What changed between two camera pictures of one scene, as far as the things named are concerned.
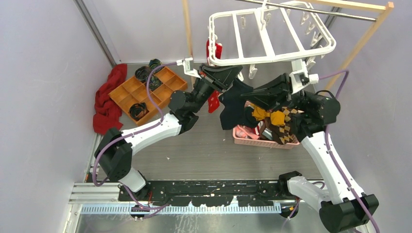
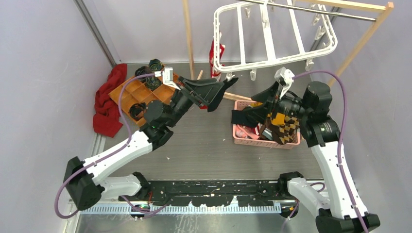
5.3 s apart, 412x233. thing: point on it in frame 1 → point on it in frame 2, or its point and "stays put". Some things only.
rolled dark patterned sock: [137, 110] stays put
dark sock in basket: [248, 120] stays put
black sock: [231, 116] → [215, 102]
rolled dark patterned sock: [153, 63] stays put
